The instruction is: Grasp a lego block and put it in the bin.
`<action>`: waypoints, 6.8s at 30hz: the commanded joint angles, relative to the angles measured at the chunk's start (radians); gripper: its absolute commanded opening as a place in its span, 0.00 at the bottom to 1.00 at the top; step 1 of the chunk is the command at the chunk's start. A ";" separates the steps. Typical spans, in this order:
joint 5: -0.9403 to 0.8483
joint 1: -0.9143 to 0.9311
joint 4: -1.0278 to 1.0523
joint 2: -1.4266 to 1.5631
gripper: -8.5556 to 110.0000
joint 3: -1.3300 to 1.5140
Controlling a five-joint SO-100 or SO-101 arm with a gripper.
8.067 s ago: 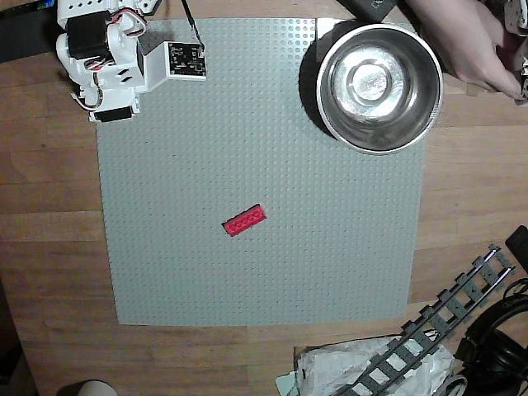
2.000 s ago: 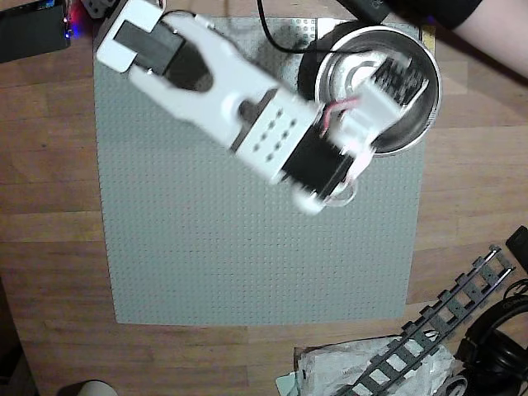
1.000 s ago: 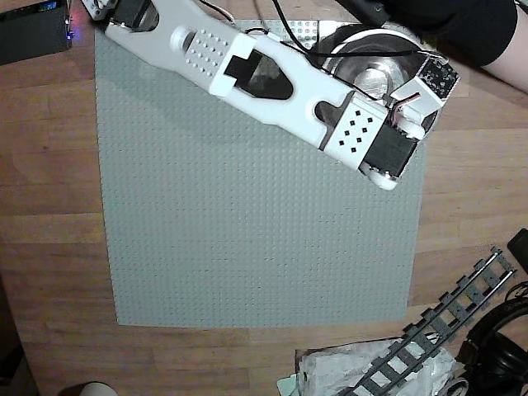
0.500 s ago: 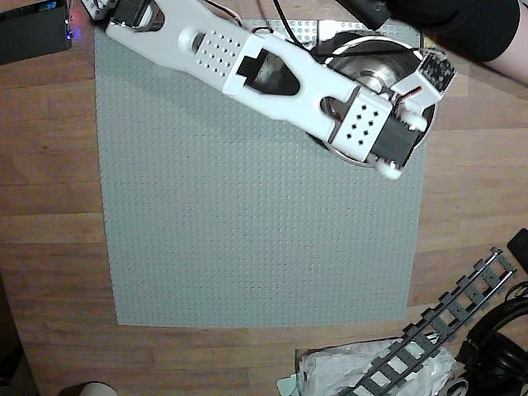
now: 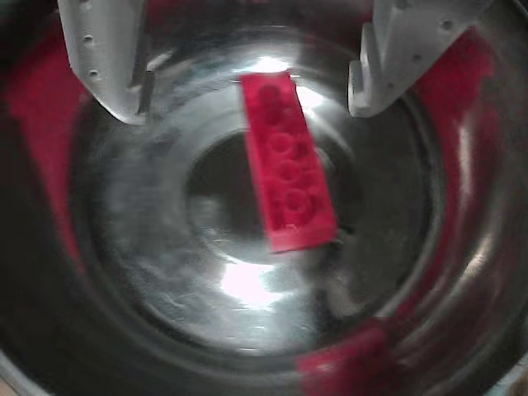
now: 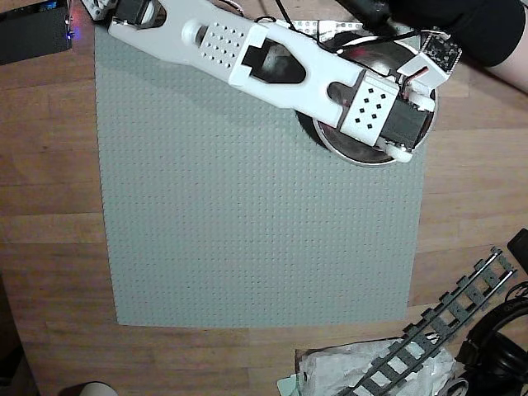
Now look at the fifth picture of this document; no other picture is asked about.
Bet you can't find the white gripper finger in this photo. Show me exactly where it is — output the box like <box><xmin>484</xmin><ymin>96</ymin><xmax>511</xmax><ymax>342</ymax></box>
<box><xmin>347</xmin><ymin>0</ymin><xmax>496</xmax><ymax>119</ymax></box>
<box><xmin>57</xmin><ymin>0</ymin><xmax>156</xmax><ymax>125</ymax></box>

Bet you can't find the stainless steel bowl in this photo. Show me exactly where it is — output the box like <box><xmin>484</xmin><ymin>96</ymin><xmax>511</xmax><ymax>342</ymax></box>
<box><xmin>0</xmin><ymin>0</ymin><xmax>528</xmax><ymax>396</ymax></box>

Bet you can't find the red lego block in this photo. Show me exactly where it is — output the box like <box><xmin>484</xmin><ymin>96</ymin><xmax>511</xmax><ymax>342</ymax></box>
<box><xmin>239</xmin><ymin>68</ymin><xmax>338</xmax><ymax>253</ymax></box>

